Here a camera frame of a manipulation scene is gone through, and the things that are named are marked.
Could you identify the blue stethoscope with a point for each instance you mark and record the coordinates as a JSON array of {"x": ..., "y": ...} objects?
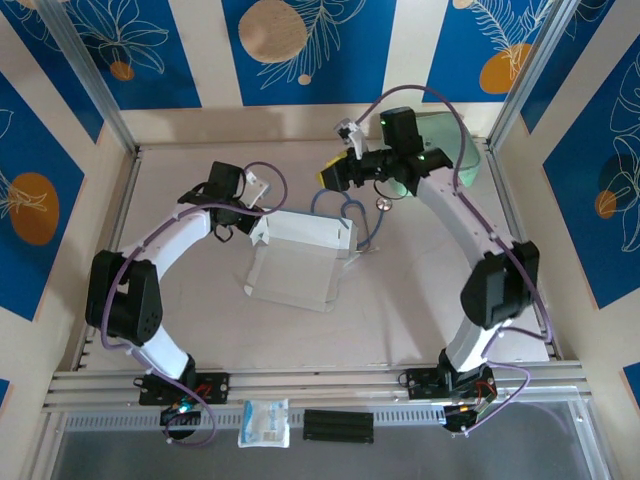
[{"x": 384, "y": 204}]

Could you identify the black ribbed block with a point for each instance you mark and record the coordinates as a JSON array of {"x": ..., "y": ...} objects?
[{"x": 340, "y": 426}]

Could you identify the aluminium table side rail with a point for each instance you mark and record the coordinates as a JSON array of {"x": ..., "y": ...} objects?
[
  {"x": 125, "y": 200},
  {"x": 501, "y": 180}
]

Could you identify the white blue gauze packet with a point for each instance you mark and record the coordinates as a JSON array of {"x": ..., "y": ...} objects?
[{"x": 265, "y": 422}]

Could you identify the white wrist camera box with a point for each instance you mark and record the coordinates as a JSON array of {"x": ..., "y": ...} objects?
[
  {"x": 352, "y": 132},
  {"x": 257, "y": 186}
]

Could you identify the teal and white paper box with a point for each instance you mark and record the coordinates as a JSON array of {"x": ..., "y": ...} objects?
[{"x": 295, "y": 280}]

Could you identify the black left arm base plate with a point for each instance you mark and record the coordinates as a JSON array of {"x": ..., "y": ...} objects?
[{"x": 215, "y": 387}]

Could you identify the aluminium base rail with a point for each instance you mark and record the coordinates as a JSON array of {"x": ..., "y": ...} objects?
[{"x": 310, "y": 385}]

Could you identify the aluminium frame post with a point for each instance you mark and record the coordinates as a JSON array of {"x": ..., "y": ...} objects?
[
  {"x": 82, "y": 65},
  {"x": 535, "y": 65}
]

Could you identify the mint green zip case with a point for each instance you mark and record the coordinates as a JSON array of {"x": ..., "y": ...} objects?
[{"x": 472, "y": 167}]

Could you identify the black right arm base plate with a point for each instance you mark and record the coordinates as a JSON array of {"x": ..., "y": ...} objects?
[{"x": 420, "y": 382}]

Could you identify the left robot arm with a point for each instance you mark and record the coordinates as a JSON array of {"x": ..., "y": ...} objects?
[{"x": 125, "y": 295}]

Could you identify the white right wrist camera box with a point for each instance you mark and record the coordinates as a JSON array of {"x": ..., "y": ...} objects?
[{"x": 352, "y": 132}]

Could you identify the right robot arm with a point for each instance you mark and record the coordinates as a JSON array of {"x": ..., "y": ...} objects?
[{"x": 500, "y": 290}]

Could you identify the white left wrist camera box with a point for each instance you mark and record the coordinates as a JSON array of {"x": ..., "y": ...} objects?
[{"x": 257, "y": 186}]

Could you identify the black controller board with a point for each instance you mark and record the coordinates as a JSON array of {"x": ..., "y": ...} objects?
[
  {"x": 465, "y": 415},
  {"x": 180, "y": 417}
]

